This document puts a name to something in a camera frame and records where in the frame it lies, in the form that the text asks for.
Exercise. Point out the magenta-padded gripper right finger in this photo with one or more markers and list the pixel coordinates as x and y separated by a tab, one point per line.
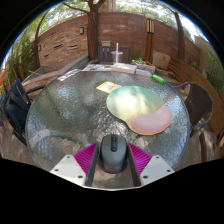
140	158

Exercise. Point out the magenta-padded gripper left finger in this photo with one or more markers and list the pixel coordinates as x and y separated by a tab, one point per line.
85	158

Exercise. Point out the dark grey computer mouse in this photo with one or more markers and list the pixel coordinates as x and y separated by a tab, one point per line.
113	153

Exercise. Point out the pastel mouse pad with wrist rest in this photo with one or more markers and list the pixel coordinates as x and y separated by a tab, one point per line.
133	103

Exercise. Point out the yellow card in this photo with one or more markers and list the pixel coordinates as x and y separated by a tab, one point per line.
108	87

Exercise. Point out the dark wicker armchair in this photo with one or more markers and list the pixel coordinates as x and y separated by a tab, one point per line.
198	103

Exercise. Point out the green cylindrical tube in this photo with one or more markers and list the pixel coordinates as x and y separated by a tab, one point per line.
158	79

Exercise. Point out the black metal chair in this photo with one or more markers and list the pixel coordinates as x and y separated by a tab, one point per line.
16	108

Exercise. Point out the white printed paper strip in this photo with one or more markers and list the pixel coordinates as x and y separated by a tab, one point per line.
68	75

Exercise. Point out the thin blue-white booklet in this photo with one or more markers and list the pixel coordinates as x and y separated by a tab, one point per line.
143	72

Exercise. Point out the colourful open magazine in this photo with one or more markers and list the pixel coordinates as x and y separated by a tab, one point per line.
96	67

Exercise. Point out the beige planter box with plant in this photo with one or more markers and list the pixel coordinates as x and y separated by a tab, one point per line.
145	66

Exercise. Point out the curved wooden bench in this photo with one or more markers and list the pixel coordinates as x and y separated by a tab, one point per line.
213	100

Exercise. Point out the beige stone slab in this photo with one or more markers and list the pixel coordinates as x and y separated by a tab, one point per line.
161	60

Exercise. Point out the clear plastic cup with straw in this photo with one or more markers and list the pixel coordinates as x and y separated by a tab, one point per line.
116	57

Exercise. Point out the dark slatted wooden chair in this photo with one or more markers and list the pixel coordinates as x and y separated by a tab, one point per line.
104	55

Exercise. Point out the forked tree trunk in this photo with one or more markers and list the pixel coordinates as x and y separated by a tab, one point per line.
92	33

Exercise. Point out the slender leaning tree trunk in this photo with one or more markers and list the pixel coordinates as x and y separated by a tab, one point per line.
180	36

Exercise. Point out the wooden garden lamp post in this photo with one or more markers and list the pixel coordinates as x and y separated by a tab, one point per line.
149	43

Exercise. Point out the grey wall box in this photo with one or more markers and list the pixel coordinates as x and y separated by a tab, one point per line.
106	43

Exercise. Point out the black wall lamp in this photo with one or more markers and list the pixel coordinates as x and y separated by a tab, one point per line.
81	30

